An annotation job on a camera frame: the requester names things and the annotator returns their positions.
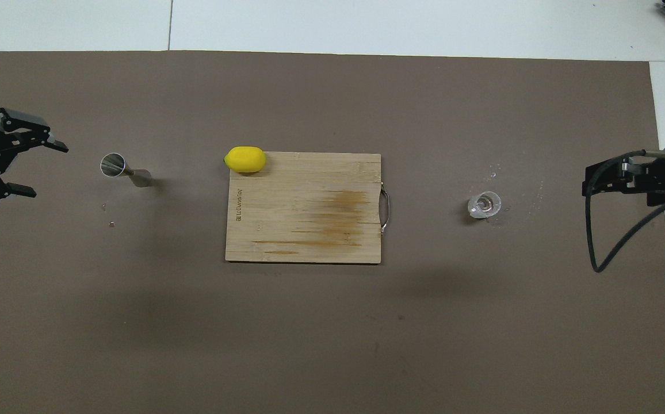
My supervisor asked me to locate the small clear plastic cup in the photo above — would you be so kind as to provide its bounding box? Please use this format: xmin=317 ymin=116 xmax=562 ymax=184
xmin=467 ymin=191 xmax=502 ymax=220

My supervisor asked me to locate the yellow lemon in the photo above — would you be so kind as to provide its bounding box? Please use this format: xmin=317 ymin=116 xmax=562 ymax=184
xmin=224 ymin=146 xmax=267 ymax=174

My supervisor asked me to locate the steel double jigger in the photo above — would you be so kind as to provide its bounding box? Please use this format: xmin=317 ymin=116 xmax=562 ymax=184
xmin=100 ymin=152 xmax=153 ymax=188

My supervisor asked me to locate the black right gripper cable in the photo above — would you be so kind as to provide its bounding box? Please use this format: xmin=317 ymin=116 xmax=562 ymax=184
xmin=583 ymin=148 xmax=665 ymax=273

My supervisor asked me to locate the brown table mat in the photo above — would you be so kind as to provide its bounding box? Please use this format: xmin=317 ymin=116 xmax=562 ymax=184
xmin=0 ymin=51 xmax=665 ymax=414

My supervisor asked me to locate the wooden cutting board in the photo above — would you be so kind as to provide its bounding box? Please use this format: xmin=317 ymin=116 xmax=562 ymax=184
xmin=225 ymin=152 xmax=392 ymax=265

